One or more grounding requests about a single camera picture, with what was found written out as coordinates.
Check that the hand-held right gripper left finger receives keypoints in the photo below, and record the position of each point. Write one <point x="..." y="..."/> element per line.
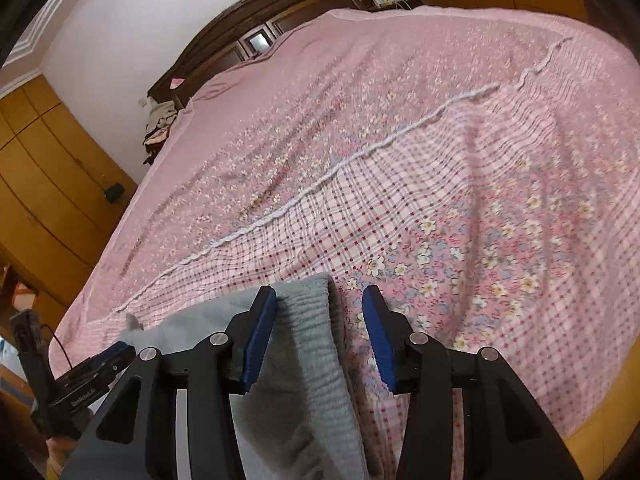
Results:
<point x="260" y="340"/>

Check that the small pink item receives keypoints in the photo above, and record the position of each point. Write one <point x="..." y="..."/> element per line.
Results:
<point x="176" y="82"/>

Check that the small black device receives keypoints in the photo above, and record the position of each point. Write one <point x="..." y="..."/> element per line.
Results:
<point x="114" y="193"/>

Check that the wooden wardrobe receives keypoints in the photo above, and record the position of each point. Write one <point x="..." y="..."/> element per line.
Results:
<point x="50" y="170"/>

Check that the pile of clothes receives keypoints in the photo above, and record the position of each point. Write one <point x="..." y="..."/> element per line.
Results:
<point x="157" y="125"/>

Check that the nightstand with small items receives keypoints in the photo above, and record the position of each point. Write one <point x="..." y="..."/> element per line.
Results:
<point x="395" y="4"/>

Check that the pink floral checked bedspread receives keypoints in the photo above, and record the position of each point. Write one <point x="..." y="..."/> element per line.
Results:
<point x="400" y="135"/>

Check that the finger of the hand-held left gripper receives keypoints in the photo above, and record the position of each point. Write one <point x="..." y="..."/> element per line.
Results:
<point x="107" y="360"/>

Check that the grey pants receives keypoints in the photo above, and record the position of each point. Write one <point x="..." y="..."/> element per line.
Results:
<point x="310" y="360"/>

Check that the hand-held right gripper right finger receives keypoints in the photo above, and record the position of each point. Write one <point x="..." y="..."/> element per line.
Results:
<point x="380" y="340"/>

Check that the dark wooden headboard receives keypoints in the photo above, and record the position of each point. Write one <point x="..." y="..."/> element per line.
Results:
<point x="225" y="35"/>

